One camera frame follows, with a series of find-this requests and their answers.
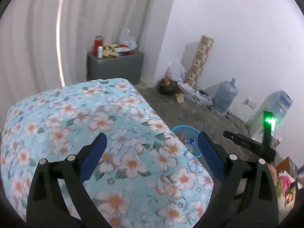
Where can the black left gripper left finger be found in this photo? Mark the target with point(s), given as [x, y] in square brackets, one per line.
[46, 206]

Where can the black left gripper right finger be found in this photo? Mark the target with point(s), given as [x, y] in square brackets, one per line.
[246, 197]

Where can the blue plastic trash basket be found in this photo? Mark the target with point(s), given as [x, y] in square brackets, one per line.
[189, 136]

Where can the person right hand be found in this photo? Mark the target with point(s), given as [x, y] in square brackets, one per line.
[273, 173]

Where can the paper bags pile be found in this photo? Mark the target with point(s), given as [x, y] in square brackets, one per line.
[289, 183]

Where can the water dispenser with jug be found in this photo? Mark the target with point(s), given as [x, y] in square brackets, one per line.
[278, 103]

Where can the large water jug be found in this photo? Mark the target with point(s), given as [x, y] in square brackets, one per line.
[224, 96]

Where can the clear plastic bottle blue cap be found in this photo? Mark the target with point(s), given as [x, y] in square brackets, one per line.
[190, 144]

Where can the patterned cloth on floor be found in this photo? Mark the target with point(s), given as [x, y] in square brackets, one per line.
[194, 95]

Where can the floral blue bed sheet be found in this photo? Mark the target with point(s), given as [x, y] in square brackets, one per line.
[145, 178]

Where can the patterned rolled mat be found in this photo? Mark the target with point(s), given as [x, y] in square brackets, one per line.
[202, 54]

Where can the dark bag on floor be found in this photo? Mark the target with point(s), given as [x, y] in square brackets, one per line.
[169, 87]

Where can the white plastic bag on floor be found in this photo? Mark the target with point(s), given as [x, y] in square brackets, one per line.
[176, 72]

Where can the grey bedside cabinet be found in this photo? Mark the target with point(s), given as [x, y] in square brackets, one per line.
[128, 67]

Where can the small white bottle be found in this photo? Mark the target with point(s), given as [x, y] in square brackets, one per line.
[100, 52]

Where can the yellow snack wrappers pile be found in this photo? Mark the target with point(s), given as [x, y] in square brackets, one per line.
[115, 50]

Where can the white curtain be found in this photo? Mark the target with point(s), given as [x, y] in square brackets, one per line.
[44, 43]

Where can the red thermos bottle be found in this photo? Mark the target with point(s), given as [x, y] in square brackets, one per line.
[97, 43]

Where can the clear plastic bag on cabinet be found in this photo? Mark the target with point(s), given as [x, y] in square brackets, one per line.
[127, 40]

